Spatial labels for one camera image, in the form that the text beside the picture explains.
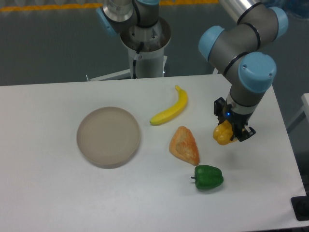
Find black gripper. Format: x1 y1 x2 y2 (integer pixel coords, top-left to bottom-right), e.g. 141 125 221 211
214 97 256 142

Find yellow bell pepper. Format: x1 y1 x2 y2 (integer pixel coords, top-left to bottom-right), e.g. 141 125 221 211
213 120 237 145

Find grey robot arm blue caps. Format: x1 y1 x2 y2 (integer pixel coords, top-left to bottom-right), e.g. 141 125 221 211
96 0 288 141

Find green bell pepper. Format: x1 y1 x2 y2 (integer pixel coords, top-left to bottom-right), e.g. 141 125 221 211
191 165 224 190

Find beige round plate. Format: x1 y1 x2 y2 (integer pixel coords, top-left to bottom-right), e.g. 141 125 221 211
76 107 140 168

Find orange bread slice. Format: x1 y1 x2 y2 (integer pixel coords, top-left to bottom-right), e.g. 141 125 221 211
169 126 200 166

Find yellow banana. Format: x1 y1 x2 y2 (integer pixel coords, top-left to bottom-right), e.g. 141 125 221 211
149 85 188 126

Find white furniture at right edge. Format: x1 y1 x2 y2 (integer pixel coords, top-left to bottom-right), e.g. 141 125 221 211
286 93 309 133

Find black clamp on table edge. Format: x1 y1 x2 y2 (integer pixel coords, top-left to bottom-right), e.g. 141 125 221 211
291 195 309 221

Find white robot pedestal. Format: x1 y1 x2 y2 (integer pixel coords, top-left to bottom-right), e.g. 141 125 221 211
89 17 171 81

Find black cable on pedestal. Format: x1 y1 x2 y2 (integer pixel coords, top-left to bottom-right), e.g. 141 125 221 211
131 41 145 79

